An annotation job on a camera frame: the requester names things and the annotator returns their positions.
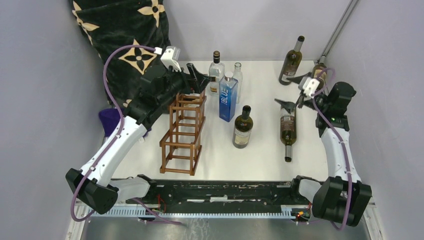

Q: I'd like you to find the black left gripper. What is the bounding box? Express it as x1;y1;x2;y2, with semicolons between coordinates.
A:
157;62;211;106

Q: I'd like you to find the blue square vodka bottle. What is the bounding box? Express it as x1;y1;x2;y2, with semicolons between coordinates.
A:
218;71;239;122

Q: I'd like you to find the tall clear glass bottle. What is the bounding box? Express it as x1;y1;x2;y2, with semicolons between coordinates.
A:
233;62;243;104

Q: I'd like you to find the green wine bottle black cap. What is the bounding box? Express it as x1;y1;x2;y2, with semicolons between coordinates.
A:
232;105;254;149

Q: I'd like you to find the brown wooden wine rack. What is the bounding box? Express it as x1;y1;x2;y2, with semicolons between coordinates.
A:
159;91;207;176

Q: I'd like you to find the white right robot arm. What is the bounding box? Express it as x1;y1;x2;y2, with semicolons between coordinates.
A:
287;73;372;228

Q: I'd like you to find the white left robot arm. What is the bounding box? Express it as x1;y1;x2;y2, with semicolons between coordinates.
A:
65;63;210;214

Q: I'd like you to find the clear liquor bottle black cap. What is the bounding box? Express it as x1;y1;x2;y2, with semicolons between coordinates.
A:
208;50;225;95

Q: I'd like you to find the green wine bottle grey cap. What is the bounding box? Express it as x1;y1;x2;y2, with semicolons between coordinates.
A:
278;35;305;86

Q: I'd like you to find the black floral plush blanket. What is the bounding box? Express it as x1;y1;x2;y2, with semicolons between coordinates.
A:
68;0;171;108

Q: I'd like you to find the purple cloth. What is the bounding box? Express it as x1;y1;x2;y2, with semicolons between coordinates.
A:
98;108;152;138

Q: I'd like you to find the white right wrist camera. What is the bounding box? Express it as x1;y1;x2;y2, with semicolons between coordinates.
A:
298;76;320;99

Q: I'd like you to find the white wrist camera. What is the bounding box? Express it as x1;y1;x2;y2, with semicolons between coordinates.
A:
298;76;320;99
160;46;182;72

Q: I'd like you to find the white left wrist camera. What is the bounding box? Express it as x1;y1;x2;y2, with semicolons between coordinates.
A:
160;46;182;72

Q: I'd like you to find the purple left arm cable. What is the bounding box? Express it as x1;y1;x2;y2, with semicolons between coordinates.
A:
69;44;186;227

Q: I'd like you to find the grey aluminium wall rail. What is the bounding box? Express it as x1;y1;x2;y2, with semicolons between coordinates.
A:
320;0;360;57

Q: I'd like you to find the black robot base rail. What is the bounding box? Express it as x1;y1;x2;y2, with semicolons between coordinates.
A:
140;178;310;214

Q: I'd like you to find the grey slotted cable duct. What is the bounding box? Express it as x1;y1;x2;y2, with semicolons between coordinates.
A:
92;205;297;220

